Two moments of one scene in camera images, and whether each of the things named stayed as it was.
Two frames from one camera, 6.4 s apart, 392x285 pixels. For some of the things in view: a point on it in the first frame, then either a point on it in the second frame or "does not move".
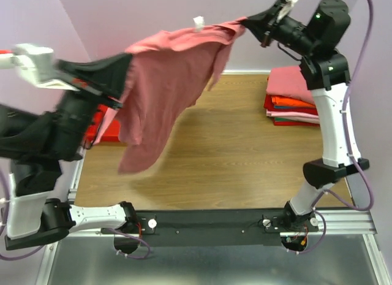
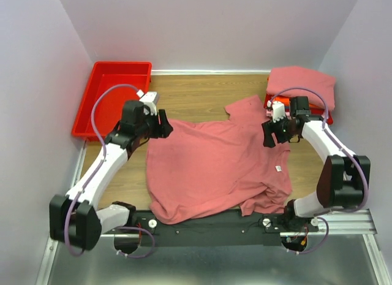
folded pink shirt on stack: (288, 81) does not move
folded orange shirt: (280, 100) does not move
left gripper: (111, 73) to (164, 129)
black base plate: (215, 228) does not move
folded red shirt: (269, 105) does not move
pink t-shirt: (168, 72) to (200, 169)
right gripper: (258, 23) to (270, 127)
